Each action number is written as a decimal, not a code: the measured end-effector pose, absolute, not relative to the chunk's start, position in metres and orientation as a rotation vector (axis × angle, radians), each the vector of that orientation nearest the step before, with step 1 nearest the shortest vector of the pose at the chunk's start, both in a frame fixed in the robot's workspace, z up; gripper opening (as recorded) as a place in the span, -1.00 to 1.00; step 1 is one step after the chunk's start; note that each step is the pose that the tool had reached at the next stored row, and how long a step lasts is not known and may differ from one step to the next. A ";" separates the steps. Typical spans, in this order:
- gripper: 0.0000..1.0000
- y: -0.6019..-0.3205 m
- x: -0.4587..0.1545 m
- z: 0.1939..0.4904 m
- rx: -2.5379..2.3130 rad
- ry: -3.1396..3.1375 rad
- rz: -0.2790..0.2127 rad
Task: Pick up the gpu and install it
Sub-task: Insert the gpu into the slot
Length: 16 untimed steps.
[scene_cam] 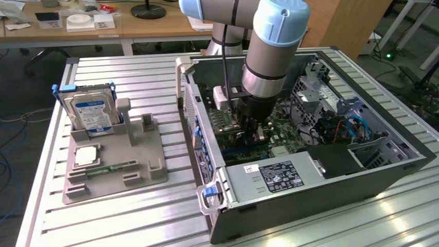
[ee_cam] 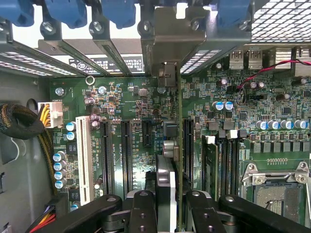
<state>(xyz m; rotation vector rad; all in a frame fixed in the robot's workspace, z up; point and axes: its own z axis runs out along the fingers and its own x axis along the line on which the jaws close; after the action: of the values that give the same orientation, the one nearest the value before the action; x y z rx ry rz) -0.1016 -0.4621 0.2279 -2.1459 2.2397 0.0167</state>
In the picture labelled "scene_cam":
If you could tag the graphics card with metal bracket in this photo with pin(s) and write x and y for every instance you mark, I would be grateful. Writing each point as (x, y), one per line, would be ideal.
(236, 142)

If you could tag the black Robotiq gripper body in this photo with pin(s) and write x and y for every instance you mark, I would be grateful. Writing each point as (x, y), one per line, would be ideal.
(257, 108)

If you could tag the hard disk in blue caddy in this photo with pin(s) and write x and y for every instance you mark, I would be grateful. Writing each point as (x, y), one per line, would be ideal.
(91, 113)

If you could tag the black device with green light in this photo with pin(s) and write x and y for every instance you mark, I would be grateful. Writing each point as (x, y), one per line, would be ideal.
(389, 55)

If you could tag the white paper stack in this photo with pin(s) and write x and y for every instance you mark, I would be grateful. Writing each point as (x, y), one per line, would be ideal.
(200, 25)

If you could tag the black floor stand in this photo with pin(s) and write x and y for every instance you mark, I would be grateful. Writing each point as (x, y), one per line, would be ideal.
(411, 74)

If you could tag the red packet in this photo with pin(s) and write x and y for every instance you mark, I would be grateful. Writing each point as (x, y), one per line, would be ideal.
(107, 8)

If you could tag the blue case latch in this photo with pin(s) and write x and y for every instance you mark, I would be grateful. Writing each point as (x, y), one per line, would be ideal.
(210, 193)

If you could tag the green RAM stick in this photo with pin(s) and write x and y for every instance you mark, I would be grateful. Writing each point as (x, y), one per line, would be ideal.
(110, 168)

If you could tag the green motherboard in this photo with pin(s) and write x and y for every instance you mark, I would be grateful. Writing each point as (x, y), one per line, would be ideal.
(285, 128)

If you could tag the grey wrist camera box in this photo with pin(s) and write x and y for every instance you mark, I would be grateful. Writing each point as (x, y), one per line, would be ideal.
(220, 99)

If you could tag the clear plastic bag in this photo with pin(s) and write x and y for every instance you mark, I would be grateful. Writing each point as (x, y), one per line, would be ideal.
(14, 13)

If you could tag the white paper slip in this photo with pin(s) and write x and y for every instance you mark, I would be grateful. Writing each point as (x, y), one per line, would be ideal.
(18, 26)

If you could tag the wooden desk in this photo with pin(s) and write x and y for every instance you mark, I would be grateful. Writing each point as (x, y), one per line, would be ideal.
(154, 25)

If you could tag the silver CPU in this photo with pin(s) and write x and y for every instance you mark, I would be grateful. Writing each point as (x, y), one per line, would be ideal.
(86, 155)

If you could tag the open black PC case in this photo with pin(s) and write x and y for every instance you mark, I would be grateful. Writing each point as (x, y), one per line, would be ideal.
(309, 205)

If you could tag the grey parts rack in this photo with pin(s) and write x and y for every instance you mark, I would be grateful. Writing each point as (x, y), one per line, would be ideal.
(112, 189)

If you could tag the white desk leg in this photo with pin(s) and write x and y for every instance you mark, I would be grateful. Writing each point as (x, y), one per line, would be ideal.
(394, 25)

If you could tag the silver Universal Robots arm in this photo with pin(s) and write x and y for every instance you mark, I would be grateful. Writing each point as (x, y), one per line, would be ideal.
(267, 64)

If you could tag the white tape roll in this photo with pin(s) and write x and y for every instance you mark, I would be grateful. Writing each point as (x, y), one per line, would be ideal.
(66, 2)

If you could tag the black round lamp base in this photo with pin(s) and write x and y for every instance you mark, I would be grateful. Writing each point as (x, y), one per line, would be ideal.
(147, 11)

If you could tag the white flat box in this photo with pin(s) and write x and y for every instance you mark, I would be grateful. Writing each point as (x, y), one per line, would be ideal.
(80, 28)

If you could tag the wooden cabinet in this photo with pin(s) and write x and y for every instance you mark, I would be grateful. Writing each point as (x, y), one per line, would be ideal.
(343, 25)

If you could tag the white round dish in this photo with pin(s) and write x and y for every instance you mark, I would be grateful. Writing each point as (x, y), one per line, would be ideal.
(79, 19)

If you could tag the grey power supply unit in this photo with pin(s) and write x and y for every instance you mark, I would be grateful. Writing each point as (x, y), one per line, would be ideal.
(247, 185)

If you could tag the metal disk bay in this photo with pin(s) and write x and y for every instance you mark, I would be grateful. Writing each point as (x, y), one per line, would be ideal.
(309, 103)

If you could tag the white box with black top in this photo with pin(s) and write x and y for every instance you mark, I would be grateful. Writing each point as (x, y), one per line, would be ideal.
(50, 23)

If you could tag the grey cup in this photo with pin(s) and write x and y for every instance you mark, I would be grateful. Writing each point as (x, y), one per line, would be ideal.
(50, 3)

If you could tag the small white box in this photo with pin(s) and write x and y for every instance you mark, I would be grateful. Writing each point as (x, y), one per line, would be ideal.
(103, 23)

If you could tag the black office chair base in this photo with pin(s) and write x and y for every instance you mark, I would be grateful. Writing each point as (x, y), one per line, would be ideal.
(40, 55)

